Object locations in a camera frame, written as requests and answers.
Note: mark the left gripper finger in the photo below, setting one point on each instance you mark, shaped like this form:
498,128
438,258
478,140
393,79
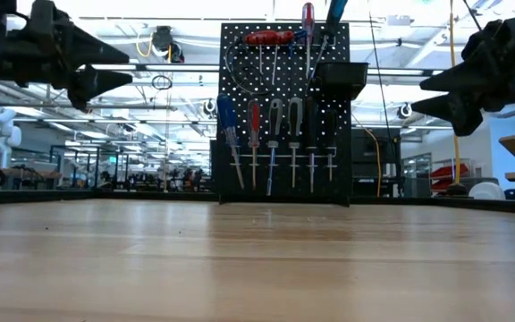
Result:
92,85
92,49

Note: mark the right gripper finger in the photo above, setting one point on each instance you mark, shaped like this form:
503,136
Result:
467,78
458,112

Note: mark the red object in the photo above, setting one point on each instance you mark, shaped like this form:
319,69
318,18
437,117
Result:
447,172

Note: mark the white round object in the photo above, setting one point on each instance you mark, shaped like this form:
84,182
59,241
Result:
485,191

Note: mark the black cabinet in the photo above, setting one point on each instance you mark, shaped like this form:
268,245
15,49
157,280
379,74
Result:
369,165

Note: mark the black plastic pegboard bin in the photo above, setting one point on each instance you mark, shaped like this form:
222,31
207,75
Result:
340,78

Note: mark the black perforated pegboard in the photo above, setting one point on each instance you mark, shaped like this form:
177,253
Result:
248,179

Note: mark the black aluminium table frame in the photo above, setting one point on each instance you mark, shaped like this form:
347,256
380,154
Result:
418,201

